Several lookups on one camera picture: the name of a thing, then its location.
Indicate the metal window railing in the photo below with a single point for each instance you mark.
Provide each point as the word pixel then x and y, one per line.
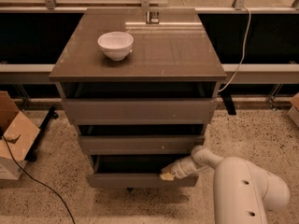
pixel 229 72

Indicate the open cardboard box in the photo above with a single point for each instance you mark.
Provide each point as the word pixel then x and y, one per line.
pixel 18 134

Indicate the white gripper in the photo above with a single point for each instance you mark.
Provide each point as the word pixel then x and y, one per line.
pixel 179 169

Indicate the black stand leg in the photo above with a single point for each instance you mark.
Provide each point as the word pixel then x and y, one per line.
pixel 226 97
pixel 52 114

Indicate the cardboard box at right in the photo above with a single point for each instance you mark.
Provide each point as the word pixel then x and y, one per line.
pixel 293 113

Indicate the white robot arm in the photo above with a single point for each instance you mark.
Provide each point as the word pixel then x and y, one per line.
pixel 242 191

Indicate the grey drawer cabinet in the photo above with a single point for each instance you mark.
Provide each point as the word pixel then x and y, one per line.
pixel 178 42

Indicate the black stand leg left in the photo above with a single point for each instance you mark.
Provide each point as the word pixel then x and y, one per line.
pixel 52 114

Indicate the white ceramic bowl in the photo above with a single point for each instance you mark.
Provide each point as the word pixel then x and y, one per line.
pixel 116 45

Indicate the grey drawer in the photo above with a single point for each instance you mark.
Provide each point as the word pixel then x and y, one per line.
pixel 145 112
pixel 139 145
pixel 135 171

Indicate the grey bottom drawer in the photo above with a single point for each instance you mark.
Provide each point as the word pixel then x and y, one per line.
pixel 135 171

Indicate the black stand leg right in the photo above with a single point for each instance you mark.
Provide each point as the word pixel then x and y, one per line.
pixel 226 97

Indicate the grey middle drawer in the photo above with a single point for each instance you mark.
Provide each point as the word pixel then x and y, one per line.
pixel 139 145

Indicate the grey top drawer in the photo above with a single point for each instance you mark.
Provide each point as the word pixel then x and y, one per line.
pixel 145 112

